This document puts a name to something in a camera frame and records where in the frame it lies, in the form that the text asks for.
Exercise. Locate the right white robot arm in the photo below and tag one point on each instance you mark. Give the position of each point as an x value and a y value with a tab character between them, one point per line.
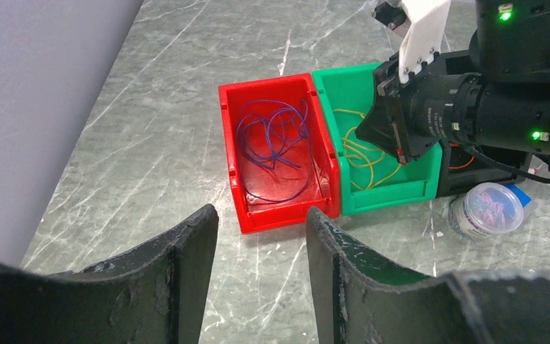
495	94

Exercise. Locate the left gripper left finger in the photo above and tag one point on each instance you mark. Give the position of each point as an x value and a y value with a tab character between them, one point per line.
153	293

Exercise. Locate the blue eraser block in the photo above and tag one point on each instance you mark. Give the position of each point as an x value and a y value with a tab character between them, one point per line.
528	204

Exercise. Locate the red plastic bin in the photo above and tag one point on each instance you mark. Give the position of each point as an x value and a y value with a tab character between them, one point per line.
280	157

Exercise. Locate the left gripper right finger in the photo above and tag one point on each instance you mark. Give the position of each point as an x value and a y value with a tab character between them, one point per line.
361	296

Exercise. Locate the white marker pen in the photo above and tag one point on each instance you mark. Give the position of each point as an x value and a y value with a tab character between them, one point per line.
536	170

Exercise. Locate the clear round container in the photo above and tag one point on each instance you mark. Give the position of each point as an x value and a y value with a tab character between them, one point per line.
487	210

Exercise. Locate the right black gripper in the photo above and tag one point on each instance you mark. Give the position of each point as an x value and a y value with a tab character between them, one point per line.
388	125

